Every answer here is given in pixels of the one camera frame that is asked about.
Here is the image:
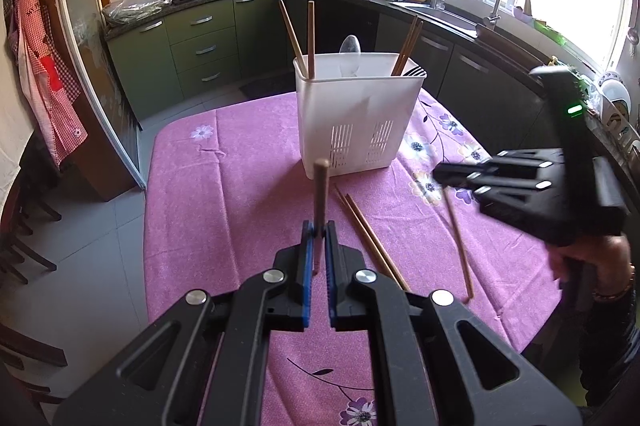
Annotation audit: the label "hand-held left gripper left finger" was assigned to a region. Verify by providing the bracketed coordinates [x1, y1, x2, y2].
[52, 220, 316, 426]

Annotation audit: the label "white cloth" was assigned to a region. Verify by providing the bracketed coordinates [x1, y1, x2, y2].
[0, 46, 39, 227]

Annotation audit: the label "person's right forearm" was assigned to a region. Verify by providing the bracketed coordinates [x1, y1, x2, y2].
[575, 283, 640, 408]

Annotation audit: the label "dark wooden chair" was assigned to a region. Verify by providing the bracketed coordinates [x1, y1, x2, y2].
[0, 321, 69, 408]
[0, 141, 64, 287]

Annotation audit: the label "white plastic utensil holder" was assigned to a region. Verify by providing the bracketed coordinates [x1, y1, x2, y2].
[292, 51, 429, 181]

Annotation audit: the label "pink floral tablecloth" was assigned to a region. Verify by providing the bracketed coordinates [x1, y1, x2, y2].
[143, 86, 563, 426]

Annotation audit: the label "clear plastic spoon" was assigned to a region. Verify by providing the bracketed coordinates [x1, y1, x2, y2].
[339, 34, 363, 57]

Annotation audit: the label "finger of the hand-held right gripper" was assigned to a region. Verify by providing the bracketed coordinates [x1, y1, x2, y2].
[432, 148, 567, 186]
[469, 178, 567, 228]

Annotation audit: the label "stack of white dishes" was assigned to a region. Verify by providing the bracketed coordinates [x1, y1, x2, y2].
[597, 70, 634, 128]

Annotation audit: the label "gold bracelet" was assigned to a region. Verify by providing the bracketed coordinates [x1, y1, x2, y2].
[592, 265, 636, 303]

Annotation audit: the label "dark floor mat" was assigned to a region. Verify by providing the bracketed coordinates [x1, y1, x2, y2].
[239, 73, 297, 100]

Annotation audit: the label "red checkered apron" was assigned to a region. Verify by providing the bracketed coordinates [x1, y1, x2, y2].
[4, 0, 87, 168]

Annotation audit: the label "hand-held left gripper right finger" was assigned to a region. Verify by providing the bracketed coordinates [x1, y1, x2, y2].
[325, 221, 585, 426]

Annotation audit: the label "green container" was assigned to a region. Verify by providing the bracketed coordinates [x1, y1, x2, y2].
[532, 18, 569, 46]

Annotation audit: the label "green lower cabinets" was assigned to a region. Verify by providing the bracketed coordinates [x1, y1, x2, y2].
[103, 0, 312, 123]

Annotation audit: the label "clear plastic bag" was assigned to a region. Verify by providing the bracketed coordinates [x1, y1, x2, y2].
[101, 0, 174, 26]

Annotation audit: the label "purple container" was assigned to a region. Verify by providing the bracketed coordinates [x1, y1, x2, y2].
[509, 3, 534, 25]

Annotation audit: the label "sliding glass door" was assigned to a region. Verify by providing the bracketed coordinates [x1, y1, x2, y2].
[50, 0, 149, 193]

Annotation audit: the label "steel sink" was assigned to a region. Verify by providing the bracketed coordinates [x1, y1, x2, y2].
[390, 0, 477, 30]

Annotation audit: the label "person's right hand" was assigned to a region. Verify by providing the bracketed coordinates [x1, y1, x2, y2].
[546, 235, 634, 303]

